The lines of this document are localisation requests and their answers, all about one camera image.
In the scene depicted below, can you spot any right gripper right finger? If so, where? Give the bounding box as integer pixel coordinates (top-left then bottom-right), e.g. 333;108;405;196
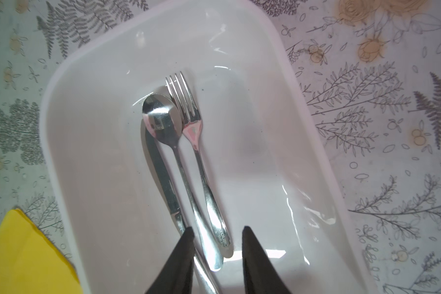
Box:
242;226;291;294

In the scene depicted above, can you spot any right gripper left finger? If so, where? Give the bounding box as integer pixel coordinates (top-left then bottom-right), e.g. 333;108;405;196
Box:
146;227;195;294

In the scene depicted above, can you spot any yellow paper napkin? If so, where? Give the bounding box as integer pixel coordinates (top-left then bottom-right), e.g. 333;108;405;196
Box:
0;208;83;294

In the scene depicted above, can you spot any silver fork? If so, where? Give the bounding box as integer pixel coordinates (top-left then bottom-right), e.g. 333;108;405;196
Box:
165;72;233;258

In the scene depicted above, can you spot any silver spoon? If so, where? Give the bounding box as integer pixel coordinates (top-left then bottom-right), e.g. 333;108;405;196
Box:
142;93;224;272

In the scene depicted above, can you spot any white plastic tray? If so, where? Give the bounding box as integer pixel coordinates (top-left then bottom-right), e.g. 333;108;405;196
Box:
40;1;378;294

